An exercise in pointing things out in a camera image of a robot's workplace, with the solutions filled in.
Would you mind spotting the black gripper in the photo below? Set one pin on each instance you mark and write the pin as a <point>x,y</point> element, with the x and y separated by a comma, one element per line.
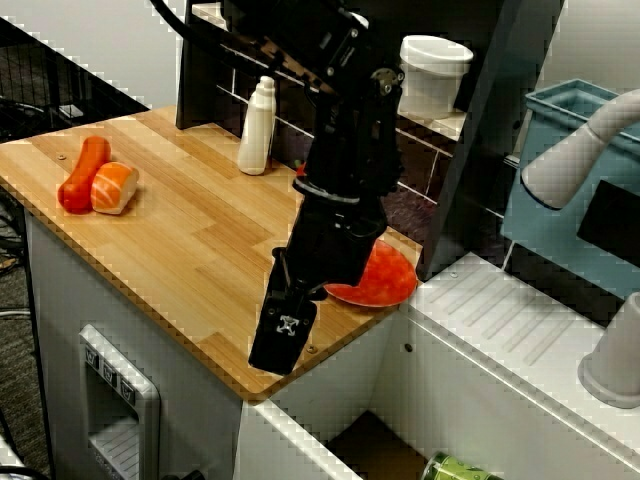
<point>335,245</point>

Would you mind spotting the green tin can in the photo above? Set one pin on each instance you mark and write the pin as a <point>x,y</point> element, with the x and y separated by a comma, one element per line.
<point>450,470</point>

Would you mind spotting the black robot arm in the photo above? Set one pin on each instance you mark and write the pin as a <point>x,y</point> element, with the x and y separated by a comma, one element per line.
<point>350,125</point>

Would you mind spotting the white toy kitchen cabinet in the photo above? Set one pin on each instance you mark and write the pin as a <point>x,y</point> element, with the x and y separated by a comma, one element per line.
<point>200,380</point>

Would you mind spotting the red round plate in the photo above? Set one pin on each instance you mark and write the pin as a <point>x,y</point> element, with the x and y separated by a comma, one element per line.
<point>387,280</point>

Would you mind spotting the red toy pepper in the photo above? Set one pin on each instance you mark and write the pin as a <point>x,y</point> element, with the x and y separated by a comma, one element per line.
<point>300,170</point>

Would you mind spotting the grey dispenser panel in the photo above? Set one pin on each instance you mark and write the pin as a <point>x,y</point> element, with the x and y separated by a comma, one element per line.
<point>120,400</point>

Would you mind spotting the white plastic bottle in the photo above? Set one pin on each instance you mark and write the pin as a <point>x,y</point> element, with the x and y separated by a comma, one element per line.
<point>256,135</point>

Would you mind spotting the salmon sushi toy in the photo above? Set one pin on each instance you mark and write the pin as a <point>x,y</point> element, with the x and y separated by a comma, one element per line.
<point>115,187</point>

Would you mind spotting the dark shelf unit with tiles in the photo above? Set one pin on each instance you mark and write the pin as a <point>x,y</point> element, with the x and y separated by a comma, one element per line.
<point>475,175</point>

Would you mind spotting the orange toy sausage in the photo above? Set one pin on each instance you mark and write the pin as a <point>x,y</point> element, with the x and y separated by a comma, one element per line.
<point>82,180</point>

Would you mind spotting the teal plastic bin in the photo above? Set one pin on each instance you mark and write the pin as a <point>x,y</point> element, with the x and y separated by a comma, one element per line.
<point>550,235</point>

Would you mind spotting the clear jar white lid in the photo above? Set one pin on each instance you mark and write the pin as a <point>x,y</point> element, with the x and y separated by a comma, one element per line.
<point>432,75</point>

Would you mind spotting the grey toy faucet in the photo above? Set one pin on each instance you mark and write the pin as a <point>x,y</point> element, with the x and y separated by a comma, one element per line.
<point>570,160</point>

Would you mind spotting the black square panel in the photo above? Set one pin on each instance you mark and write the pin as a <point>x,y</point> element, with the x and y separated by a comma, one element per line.
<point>610,220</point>

